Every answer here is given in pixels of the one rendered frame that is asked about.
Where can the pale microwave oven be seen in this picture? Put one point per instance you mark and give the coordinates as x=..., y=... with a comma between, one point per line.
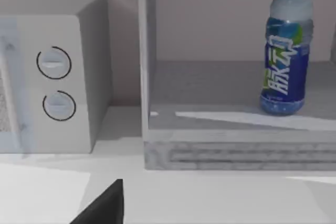
x=65, y=129

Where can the grey open cabinet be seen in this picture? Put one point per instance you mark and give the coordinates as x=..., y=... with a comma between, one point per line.
x=236, y=140

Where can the blue bottle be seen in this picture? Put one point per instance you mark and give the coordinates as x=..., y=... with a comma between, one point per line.
x=286, y=77

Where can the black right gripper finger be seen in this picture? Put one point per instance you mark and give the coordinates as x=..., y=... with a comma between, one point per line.
x=109, y=205

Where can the round microwave knob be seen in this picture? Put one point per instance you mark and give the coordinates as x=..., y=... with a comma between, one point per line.
x=53, y=62
x=59, y=105

